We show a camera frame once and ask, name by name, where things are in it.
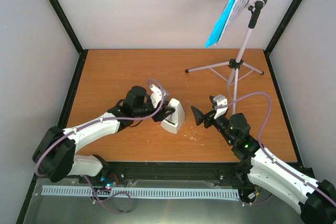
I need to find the white metronome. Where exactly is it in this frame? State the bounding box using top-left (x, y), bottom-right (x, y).
top-left (160, 98), bottom-right (185, 134)

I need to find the white music stand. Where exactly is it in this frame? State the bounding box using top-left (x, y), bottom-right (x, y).
top-left (185, 0), bottom-right (267, 102)

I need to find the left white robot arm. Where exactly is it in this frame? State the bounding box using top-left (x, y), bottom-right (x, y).
top-left (32, 84), bottom-right (181, 184)

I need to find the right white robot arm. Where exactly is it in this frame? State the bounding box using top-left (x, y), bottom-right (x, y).
top-left (191, 95), bottom-right (335, 223)

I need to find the blue sheet music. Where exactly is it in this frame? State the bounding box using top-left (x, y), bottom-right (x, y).
top-left (205, 0), bottom-right (235, 48)

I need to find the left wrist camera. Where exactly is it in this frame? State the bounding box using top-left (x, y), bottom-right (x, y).
top-left (149, 84), bottom-right (169, 109)

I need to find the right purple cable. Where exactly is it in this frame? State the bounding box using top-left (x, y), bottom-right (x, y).
top-left (217, 91), bottom-right (336, 207)

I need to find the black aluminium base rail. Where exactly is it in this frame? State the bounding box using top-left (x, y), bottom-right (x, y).
top-left (34, 161), bottom-right (316, 190)

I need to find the light blue cable duct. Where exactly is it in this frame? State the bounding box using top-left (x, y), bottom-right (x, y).
top-left (40, 185), bottom-right (239, 201)

